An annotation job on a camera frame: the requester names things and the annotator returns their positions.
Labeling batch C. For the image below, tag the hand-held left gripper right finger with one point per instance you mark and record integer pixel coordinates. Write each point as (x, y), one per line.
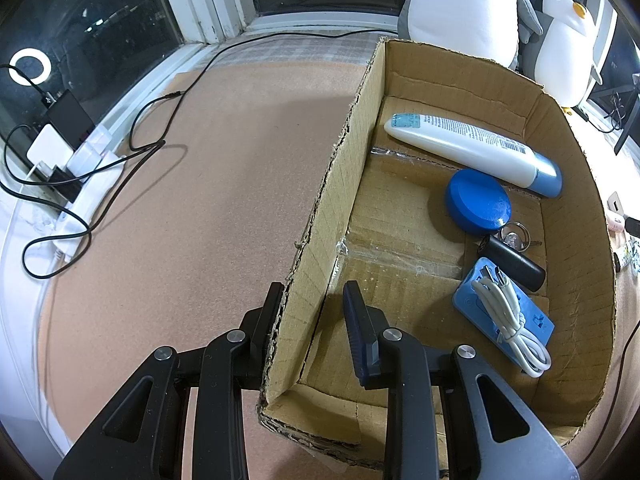
(356, 340)

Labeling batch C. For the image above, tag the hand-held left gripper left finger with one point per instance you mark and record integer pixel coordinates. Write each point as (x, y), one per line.
(265, 320)

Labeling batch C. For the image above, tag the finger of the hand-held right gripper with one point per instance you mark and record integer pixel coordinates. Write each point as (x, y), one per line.
(633, 225)

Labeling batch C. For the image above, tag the pink bottle with grey cap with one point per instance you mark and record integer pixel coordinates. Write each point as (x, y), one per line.
(615, 222)

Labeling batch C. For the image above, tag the brown cardboard box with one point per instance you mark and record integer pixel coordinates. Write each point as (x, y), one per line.
(400, 285)

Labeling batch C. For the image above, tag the black cylinder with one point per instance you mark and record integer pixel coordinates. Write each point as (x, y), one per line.
(515, 262)

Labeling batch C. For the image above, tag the round blue lid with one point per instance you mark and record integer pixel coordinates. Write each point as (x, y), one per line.
(480, 200)

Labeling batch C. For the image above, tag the white lotion bottle blue cap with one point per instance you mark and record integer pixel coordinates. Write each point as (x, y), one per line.
(465, 145)

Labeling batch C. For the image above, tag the black tripod stand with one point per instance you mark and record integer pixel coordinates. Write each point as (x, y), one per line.
(627, 135)

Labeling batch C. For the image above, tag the blue power bank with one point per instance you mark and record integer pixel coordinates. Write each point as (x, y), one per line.
(470, 300)

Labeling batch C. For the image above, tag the beige felt mat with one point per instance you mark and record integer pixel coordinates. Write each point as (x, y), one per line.
(200, 210)

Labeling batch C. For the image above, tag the grey white penguin plush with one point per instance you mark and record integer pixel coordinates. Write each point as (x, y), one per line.
(460, 10)
(565, 50)

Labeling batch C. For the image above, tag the white power strip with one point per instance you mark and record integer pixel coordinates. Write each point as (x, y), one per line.
(95, 185)

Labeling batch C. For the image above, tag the white checked cloth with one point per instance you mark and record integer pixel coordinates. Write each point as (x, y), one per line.
(300, 50)

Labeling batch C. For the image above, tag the white charging brick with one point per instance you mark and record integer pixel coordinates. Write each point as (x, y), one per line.
(50, 147)

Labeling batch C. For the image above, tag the black power adapter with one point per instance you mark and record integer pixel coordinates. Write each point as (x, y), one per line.
(70, 112)

